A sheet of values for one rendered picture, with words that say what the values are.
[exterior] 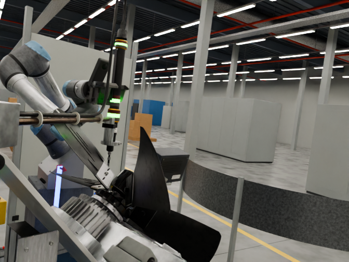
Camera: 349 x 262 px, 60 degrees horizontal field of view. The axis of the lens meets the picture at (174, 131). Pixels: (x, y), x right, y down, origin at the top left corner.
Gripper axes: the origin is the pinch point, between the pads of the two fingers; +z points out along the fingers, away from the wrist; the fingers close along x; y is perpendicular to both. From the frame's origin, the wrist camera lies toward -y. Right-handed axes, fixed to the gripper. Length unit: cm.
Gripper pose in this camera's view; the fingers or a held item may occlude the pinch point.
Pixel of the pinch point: (121, 86)
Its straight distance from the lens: 106.7
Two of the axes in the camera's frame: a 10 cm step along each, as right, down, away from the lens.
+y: -1.1, 9.9, 0.6
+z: 7.4, 1.2, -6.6
